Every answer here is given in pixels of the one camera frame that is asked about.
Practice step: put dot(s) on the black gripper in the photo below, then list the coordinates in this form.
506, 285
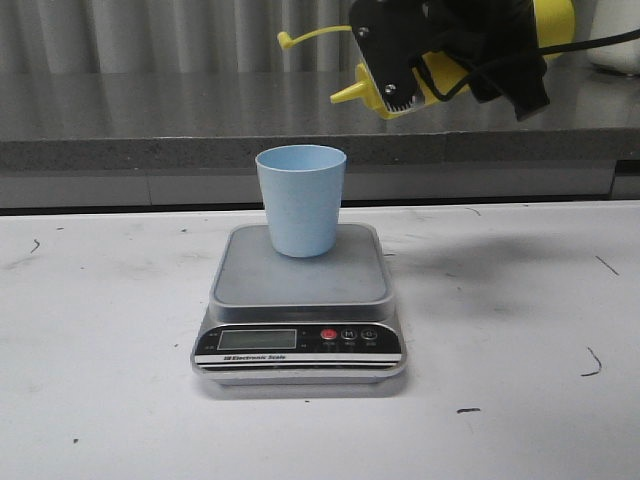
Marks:
494, 42

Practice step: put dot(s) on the yellow squeeze bottle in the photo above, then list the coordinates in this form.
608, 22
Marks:
555, 23

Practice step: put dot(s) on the light blue plastic cup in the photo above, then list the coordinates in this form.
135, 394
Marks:
301, 188

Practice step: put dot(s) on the silver electronic kitchen scale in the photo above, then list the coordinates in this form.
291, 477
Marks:
274, 319

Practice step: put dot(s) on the grey stone counter shelf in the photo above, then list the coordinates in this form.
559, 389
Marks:
142, 141

